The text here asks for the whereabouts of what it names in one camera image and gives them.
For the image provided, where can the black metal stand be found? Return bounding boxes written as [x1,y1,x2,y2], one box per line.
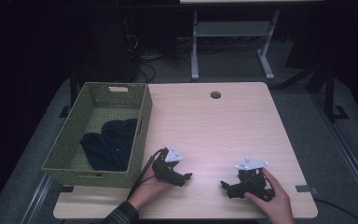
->
[322,62,351,123]

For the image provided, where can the metal floor rail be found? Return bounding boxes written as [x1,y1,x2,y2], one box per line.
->
[21,173,54,224]
[310,91,358,217]

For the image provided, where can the black floor cable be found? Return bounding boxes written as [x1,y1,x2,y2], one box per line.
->
[315,197,358,224]

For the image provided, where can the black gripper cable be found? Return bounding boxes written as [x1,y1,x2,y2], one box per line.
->
[126,147,169,201]

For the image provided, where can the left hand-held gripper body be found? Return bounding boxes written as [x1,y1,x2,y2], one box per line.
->
[151,144,185,183]

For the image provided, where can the dark cloth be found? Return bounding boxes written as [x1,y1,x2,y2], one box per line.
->
[79,118,139,173]

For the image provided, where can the person's left hand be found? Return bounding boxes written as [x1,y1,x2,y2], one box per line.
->
[127,165,175,211]

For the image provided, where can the tangle of black floor cables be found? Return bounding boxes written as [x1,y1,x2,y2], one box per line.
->
[127,31,194,84]

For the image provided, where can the grey tape strip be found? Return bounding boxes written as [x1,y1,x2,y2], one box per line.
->
[295,184,320,196]

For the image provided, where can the white metal desk frame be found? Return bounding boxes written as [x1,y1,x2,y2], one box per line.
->
[190,8,282,81]

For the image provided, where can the person's right hand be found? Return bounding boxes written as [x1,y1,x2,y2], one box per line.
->
[243,167,296,224]

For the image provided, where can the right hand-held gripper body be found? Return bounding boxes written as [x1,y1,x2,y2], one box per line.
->
[235,156,276,202]

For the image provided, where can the green woven basket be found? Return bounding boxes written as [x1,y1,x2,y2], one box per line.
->
[41,81,154,189]

